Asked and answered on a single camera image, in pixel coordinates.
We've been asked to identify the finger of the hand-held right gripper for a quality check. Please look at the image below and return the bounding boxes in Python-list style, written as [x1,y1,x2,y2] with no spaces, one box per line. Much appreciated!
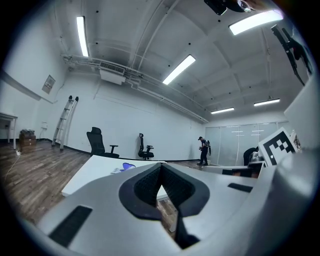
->
[221,169,259,179]
[201,161,263,173]

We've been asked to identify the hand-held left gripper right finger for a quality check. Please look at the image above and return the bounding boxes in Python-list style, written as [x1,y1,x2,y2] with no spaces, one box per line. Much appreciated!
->
[161,162,278,256]

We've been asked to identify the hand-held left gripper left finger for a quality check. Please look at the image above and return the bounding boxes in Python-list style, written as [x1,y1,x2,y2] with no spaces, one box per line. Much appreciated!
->
[37,162,181,256]

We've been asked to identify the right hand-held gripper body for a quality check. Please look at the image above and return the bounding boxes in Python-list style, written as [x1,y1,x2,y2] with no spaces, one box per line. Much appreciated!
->
[249,126,301,168]

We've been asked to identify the blue object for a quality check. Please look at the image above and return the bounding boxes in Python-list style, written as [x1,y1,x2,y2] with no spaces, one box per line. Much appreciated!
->
[110,162,137,175]

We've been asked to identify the person's right forearm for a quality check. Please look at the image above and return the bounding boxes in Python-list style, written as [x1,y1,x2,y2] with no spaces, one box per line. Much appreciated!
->
[283,72,320,151]

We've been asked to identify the frosted glass partition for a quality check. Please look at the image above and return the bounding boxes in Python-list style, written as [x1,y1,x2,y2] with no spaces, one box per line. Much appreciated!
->
[204,121,288,167]

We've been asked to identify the white table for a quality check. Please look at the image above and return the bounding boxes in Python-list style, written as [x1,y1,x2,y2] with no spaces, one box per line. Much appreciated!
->
[61,154,180,234]

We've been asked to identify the ceiling light strip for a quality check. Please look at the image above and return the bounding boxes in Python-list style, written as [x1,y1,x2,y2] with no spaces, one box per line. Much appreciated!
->
[228,9,285,36]
[253,98,281,107]
[210,107,235,115]
[162,54,196,86]
[76,16,90,58]

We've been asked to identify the black wide-back office chair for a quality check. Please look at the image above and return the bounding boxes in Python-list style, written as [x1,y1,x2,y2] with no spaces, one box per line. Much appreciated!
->
[86,126,120,159]

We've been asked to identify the black slim-back office chair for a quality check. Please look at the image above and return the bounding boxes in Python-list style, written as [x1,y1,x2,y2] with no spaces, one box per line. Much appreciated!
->
[137,133,155,161]

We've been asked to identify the aluminium ladder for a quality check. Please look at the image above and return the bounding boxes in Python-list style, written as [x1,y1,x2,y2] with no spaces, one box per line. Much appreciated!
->
[51,95,80,152]

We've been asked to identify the brown cardboard box stack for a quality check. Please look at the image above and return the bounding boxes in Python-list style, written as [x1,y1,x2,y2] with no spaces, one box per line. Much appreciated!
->
[19,129,37,154]

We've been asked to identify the white air conditioner unit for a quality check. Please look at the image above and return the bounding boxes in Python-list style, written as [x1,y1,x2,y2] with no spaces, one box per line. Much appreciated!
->
[99,61,127,86]

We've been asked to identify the small white desk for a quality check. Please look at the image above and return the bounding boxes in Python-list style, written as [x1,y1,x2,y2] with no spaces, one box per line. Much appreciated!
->
[0,111,19,150]

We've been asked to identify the person's eyeglasses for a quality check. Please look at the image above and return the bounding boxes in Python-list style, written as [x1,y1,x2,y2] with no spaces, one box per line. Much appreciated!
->
[236,0,253,13]

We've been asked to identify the white ceiling pipe run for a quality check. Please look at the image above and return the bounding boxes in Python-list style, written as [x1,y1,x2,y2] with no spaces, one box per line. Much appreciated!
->
[61,53,210,124]

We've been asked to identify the black chest strap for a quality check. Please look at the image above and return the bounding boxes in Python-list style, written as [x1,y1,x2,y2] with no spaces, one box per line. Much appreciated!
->
[270,24,314,87]

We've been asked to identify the white floor cable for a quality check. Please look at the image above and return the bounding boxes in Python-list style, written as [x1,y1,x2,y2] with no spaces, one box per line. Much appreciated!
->
[2,154,20,181]

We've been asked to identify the grey wall poster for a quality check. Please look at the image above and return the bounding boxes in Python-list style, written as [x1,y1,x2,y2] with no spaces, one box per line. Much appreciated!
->
[41,74,56,95]

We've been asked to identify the black head-mounted camera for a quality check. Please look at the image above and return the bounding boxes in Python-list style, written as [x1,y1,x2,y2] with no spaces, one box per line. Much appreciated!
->
[203,0,228,16]

